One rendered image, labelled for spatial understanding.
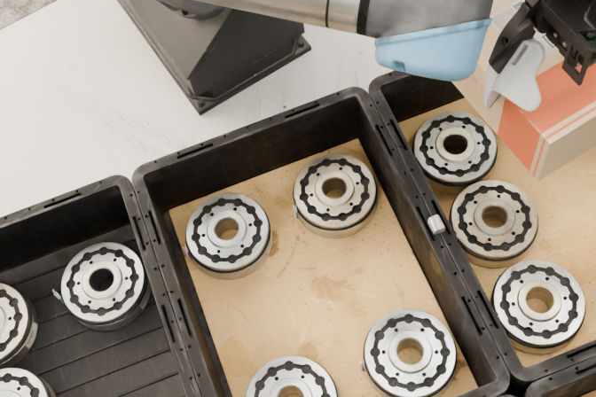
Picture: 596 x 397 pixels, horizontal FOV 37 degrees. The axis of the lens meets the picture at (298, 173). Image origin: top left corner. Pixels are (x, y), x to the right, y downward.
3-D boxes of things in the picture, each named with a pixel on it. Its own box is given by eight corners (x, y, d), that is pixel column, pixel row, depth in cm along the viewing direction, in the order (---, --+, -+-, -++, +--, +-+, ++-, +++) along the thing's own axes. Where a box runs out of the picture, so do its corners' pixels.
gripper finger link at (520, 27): (488, 75, 79) (545, -3, 73) (477, 64, 80) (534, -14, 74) (520, 71, 82) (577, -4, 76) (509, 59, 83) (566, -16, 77)
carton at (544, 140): (440, 69, 94) (444, 26, 87) (532, 15, 96) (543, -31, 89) (537, 182, 87) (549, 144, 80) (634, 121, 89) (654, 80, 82)
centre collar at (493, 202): (465, 211, 106) (465, 209, 105) (499, 192, 107) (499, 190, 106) (488, 244, 104) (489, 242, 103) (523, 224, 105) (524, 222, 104)
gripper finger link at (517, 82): (498, 146, 81) (558, 72, 75) (459, 100, 84) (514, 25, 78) (519, 142, 83) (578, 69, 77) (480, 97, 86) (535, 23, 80)
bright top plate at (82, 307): (54, 260, 108) (52, 258, 108) (133, 232, 109) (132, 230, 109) (72, 335, 104) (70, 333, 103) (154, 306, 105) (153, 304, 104)
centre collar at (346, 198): (307, 183, 110) (307, 181, 109) (341, 165, 110) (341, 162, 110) (326, 214, 107) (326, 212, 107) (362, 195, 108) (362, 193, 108)
